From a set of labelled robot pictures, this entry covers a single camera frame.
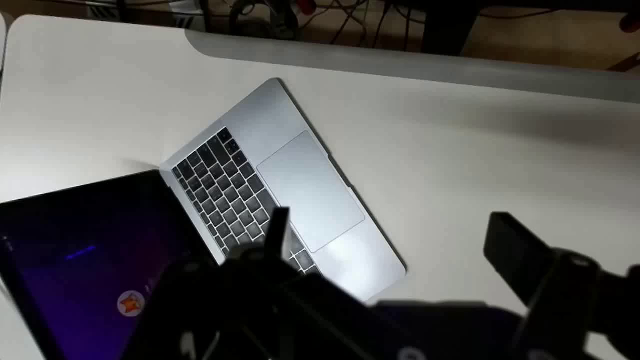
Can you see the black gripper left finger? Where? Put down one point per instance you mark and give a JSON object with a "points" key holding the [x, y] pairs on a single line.
{"points": [[278, 230]]}

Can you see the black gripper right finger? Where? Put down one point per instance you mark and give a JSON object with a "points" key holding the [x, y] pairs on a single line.
{"points": [[523, 257]]}

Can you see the black vertical post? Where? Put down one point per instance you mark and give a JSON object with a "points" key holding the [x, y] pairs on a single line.
{"points": [[450, 26]]}

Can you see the silver laptop with stickers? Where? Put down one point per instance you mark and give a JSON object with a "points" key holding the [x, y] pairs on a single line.
{"points": [[301, 180]]}

